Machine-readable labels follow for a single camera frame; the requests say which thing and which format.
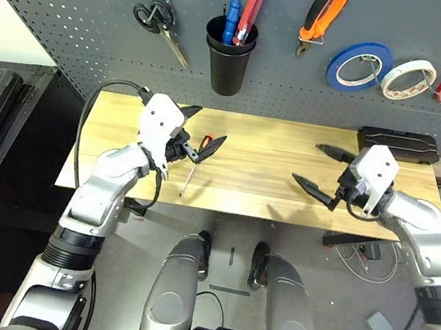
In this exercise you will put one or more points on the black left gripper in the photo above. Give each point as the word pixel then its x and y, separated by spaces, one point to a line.
pixel 177 148

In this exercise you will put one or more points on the grey foot pedal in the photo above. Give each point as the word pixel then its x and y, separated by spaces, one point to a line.
pixel 379 323

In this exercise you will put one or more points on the black power adapter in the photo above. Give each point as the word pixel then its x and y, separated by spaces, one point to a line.
pixel 370 249

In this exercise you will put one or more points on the silver left robot leg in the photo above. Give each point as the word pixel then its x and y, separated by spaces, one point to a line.
pixel 168 294

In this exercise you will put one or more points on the white tape roll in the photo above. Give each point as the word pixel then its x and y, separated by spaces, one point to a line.
pixel 386 82

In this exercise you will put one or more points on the silver robot leg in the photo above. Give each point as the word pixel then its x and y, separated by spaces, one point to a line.
pixel 286 307
pixel 168 294

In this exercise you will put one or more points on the orange black screwdriver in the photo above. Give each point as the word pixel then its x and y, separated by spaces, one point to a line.
pixel 206 141

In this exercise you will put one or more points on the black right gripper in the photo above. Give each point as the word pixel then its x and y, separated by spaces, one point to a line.
pixel 347 190

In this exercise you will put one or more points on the silver peg hook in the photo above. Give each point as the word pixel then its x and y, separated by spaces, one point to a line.
pixel 377 76
pixel 428 80

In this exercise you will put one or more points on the dark floor tape strip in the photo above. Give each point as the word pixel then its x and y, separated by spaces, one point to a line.
pixel 232 256
pixel 228 290

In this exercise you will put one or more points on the blue tape roll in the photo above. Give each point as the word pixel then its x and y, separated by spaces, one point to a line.
pixel 332 67

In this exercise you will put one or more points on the silver right robot leg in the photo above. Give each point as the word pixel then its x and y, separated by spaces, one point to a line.
pixel 286 307

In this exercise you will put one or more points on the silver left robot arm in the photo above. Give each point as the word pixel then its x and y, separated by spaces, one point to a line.
pixel 104 189

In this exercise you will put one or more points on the black plastic cup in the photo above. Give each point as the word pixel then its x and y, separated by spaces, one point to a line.
pixel 214 31
pixel 227 75

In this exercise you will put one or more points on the grey metal pegboard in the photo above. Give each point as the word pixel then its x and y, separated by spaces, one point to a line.
pixel 96 51

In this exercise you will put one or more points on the black plastic tool case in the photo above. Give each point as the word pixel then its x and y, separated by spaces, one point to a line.
pixel 414 146

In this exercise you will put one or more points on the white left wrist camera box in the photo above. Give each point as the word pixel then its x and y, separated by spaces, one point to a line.
pixel 160 123

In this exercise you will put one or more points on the orange black pliers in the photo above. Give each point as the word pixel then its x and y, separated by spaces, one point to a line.
pixel 338 4

